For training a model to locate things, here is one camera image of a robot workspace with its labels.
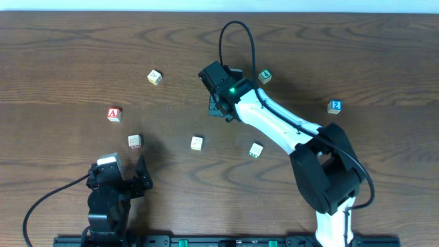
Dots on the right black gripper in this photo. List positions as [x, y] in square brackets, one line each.
[215, 108]

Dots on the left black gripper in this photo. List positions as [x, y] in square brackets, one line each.
[125, 187]

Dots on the red letter A block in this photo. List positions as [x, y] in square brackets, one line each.
[114, 114]

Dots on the blue number 2 block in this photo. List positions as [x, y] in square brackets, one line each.
[334, 106]

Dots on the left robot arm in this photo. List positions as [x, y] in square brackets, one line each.
[110, 202]

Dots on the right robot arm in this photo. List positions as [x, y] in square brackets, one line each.
[327, 171]

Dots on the red edged picture block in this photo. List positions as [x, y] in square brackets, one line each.
[134, 141]

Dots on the yellow edged plain block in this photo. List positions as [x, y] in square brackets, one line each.
[196, 143]

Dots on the green edged plain block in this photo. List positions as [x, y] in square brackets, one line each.
[256, 150]

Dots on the green number 4 block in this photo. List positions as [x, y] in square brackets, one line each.
[265, 76]

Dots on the yellow picture block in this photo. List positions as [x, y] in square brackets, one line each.
[155, 77]

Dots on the black mounting rail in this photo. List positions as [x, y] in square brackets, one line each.
[166, 241]

